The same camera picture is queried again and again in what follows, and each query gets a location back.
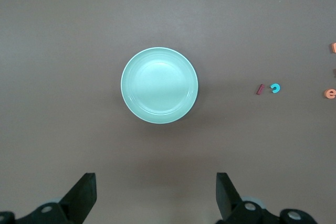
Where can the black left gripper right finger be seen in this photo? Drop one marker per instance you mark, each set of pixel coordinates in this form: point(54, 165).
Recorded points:
point(228, 203)

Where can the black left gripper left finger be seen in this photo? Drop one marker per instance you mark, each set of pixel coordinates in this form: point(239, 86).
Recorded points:
point(78, 200)

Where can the dark red letter l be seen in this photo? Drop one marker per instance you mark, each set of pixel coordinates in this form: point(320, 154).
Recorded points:
point(260, 89)

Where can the teal letter c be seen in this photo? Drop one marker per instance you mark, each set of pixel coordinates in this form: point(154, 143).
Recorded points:
point(279, 88)

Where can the orange letter e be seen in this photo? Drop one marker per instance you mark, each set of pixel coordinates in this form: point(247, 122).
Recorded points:
point(327, 93)

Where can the pale green plate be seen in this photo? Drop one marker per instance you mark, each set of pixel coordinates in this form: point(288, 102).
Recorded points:
point(159, 85)

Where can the brown table cover sheet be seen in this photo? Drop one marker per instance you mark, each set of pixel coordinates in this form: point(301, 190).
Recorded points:
point(52, 51)

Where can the orange letter v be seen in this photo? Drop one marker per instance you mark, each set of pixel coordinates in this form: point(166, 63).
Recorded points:
point(334, 48)

